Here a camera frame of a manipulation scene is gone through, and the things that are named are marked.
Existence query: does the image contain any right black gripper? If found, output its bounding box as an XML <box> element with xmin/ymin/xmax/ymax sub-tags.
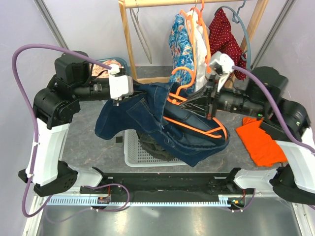
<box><xmin>181</xmin><ymin>72</ymin><xmax>269</xmax><ymax>119</ymax></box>

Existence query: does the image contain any orange hanger of denim skirt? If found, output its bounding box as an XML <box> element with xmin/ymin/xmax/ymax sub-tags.
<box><xmin>163</xmin><ymin>66</ymin><xmax>227</xmax><ymax>141</ymax></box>

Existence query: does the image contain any blue floral garment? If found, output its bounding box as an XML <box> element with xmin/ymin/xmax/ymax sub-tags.
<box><xmin>168</xmin><ymin>14</ymin><xmax>194</xmax><ymax>85</ymax></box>

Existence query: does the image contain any blue denim skirt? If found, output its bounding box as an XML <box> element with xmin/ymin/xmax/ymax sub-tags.
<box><xmin>94</xmin><ymin>83</ymin><xmax>230</xmax><ymax>167</ymax></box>

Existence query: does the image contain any beige clothes hanger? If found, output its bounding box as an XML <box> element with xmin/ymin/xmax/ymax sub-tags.
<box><xmin>129</xmin><ymin>0</ymin><xmax>153</xmax><ymax>64</ymax></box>

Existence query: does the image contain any peach hanger of floral garment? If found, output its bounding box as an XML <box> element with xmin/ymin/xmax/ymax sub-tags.
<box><xmin>177</xmin><ymin>10</ymin><xmax>196</xmax><ymax>84</ymax></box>

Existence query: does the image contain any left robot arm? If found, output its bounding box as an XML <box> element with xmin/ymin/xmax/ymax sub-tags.
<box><xmin>18</xmin><ymin>52</ymin><xmax>137</xmax><ymax>197</ymax></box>

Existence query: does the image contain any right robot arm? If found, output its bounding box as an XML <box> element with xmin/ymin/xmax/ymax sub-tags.
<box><xmin>180</xmin><ymin>66</ymin><xmax>315</xmax><ymax>208</ymax></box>

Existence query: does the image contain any orange hanger of white garment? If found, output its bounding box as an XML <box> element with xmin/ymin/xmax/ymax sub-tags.
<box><xmin>191</xmin><ymin>0</ymin><xmax>211</xmax><ymax>73</ymax></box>

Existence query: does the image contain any grey-blue clothes hanger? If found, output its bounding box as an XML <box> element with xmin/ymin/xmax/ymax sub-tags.
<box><xmin>215</xmin><ymin>0</ymin><xmax>252</xmax><ymax>71</ymax></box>

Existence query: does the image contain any teal tub with clothes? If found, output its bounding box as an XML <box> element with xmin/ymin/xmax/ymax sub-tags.
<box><xmin>92</xmin><ymin>58</ymin><xmax>130</xmax><ymax>79</ymax></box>

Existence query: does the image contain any small black floor marker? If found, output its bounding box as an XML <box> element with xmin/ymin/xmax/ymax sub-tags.
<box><xmin>115</xmin><ymin>136</ymin><xmax>123</xmax><ymax>143</ymax></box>

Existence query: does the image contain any white plastic basket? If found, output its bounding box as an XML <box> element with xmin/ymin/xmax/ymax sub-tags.
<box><xmin>124</xmin><ymin>130</ymin><xmax>186</xmax><ymax>168</ymax></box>

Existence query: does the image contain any red dotted garment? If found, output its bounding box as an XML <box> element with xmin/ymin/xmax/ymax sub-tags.
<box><xmin>209</xmin><ymin>9</ymin><xmax>246</xmax><ymax>69</ymax></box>

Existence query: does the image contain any white garment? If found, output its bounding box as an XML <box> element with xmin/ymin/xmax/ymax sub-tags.
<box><xmin>187</xmin><ymin>10</ymin><xmax>209</xmax><ymax>92</ymax></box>

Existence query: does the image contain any orange folded cloth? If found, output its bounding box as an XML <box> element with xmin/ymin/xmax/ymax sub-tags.
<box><xmin>235</xmin><ymin>117</ymin><xmax>287</xmax><ymax>167</ymax></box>

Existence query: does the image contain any wooden clothes rack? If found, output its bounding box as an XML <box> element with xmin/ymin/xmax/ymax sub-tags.
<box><xmin>118</xmin><ymin>0</ymin><xmax>268</xmax><ymax>84</ymax></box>

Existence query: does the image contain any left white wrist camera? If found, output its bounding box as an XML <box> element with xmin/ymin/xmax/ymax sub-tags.
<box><xmin>108</xmin><ymin>64</ymin><xmax>134</xmax><ymax>98</ymax></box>

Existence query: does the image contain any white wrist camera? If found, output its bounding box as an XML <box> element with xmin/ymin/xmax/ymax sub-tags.
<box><xmin>108</xmin><ymin>64</ymin><xmax>134</xmax><ymax>98</ymax></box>
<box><xmin>209</xmin><ymin>51</ymin><xmax>235</xmax><ymax>92</ymax></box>

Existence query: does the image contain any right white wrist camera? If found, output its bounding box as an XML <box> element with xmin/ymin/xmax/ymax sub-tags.
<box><xmin>209</xmin><ymin>51</ymin><xmax>235</xmax><ymax>92</ymax></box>

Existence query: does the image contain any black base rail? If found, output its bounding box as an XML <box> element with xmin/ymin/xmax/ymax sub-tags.
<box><xmin>80</xmin><ymin>171</ymin><xmax>253</xmax><ymax>203</ymax></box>

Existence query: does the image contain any light blue cable duct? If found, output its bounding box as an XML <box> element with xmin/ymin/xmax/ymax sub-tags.
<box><xmin>48</xmin><ymin>194</ymin><xmax>231</xmax><ymax>207</ymax></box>

